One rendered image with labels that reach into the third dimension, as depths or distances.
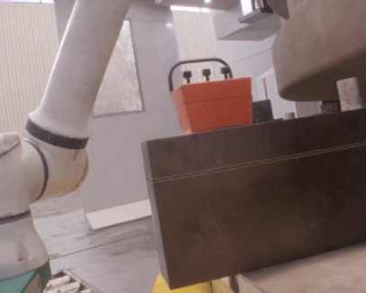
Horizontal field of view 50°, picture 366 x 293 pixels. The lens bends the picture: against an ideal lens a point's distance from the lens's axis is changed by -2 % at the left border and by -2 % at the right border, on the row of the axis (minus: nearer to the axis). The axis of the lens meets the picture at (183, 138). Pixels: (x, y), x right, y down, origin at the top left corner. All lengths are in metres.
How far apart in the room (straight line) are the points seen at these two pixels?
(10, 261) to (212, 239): 0.48
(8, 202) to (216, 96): 0.55
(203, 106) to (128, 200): 3.14
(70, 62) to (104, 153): 3.11
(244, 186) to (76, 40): 0.54
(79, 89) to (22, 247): 0.36
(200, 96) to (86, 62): 0.30
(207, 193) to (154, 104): 3.34
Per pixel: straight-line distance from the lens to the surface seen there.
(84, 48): 0.91
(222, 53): 6.61
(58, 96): 0.93
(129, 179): 4.09
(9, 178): 0.85
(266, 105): 2.26
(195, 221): 1.01
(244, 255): 1.07
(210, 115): 1.02
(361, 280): 0.97
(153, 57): 4.43
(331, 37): 1.45
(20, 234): 0.86
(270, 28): 5.28
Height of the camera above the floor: 0.66
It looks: 1 degrees up
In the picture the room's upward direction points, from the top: 9 degrees counter-clockwise
